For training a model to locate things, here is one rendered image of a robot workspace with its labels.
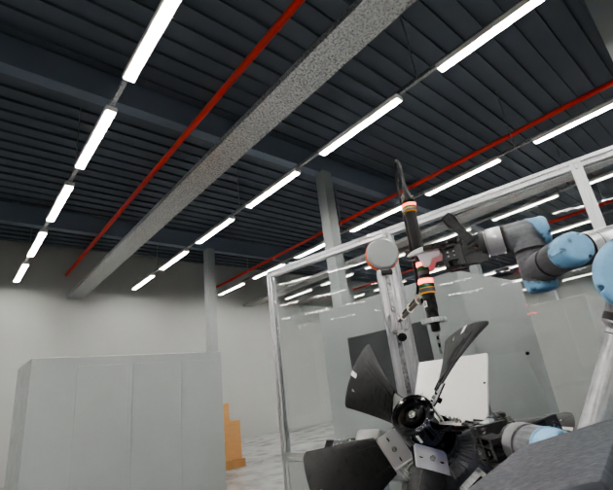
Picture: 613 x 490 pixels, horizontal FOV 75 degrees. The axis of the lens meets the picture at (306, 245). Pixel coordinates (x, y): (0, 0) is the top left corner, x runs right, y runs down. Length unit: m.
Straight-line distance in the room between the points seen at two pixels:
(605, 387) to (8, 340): 12.62
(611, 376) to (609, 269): 0.22
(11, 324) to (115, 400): 7.06
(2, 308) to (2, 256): 1.41
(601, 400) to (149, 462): 5.98
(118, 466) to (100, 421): 0.61
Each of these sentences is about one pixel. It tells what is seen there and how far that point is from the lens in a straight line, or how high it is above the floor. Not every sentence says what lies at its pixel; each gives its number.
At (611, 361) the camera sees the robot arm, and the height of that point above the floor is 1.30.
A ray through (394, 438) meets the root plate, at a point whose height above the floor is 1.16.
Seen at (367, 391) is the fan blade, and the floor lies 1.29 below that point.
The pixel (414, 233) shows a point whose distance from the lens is 1.24.
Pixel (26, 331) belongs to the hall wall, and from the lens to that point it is 12.95.
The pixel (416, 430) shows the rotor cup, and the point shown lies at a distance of 1.15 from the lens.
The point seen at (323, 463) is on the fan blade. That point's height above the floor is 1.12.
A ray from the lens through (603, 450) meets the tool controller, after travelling 0.36.
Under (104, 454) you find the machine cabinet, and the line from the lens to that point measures 6.26.
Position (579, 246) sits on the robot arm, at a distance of 1.04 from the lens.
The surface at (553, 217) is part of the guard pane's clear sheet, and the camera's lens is 1.91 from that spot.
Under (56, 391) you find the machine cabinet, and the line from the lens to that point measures 6.13.
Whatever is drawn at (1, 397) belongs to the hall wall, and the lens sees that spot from 12.74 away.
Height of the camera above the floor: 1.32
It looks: 20 degrees up
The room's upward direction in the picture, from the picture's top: 7 degrees counter-clockwise
